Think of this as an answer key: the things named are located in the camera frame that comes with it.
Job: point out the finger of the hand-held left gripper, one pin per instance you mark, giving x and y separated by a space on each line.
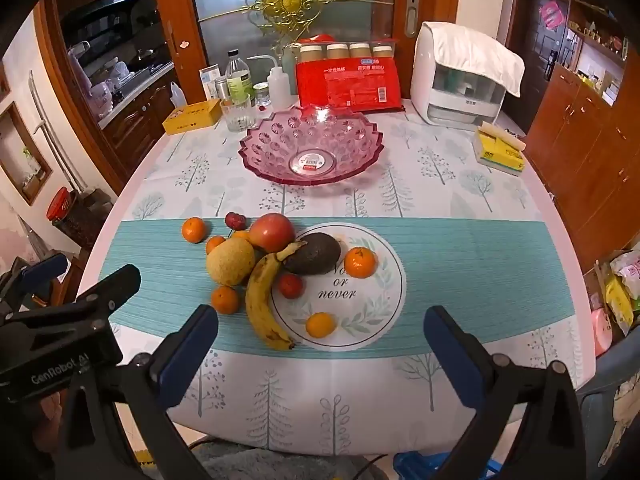
45 267
115 285

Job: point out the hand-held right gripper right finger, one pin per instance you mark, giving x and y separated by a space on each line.
455 360

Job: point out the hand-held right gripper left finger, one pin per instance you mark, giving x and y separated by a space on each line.
190 355

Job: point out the yellow banana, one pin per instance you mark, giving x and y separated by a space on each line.
257 300

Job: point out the yellow pear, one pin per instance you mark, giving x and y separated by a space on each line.
230 260

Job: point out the small orange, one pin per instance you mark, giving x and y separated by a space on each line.
214 245
240 234
320 324

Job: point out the small red fruit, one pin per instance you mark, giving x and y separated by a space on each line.
292 286
232 220

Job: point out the red apple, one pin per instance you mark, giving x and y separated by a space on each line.
272 230

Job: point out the dark avocado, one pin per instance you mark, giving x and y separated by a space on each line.
315 255

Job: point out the pink glass fruit bowl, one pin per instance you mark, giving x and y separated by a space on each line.
280 135

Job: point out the red lid dark jar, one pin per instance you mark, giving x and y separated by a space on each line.
80 220

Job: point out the grey blue chair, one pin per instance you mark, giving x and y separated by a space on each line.
610 410

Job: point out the white tree print tablecloth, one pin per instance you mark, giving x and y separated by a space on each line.
425 185

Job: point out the cardboard box with bags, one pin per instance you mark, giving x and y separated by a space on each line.
620 290

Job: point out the yellow tin box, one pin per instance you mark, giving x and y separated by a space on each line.
192 117

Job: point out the clear glass cup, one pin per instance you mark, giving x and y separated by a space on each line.
236 115

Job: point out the yellow tissue pack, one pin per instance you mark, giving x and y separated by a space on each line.
500 152

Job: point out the white card box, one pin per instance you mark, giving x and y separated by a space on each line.
209 82

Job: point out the small metal shaker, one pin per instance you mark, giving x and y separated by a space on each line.
222 89

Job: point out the glass bottle green label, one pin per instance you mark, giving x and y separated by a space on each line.
239 80

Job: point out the small glass jar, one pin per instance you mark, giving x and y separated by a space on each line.
262 95

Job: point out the wooden cabinet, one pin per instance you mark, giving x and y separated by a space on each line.
585 150

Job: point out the white squeeze bottle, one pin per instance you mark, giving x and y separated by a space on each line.
279 85

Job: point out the white countertop appliance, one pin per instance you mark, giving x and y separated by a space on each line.
450 100

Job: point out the red paper cup package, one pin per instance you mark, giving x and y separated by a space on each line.
347 82

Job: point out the white cloth cover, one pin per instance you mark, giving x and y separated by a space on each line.
475 52

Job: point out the dark entrance door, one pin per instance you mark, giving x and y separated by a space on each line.
537 50

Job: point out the pink door decoration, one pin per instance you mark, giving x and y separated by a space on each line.
552 14

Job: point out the wooden wall niche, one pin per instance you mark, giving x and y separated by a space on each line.
25 155

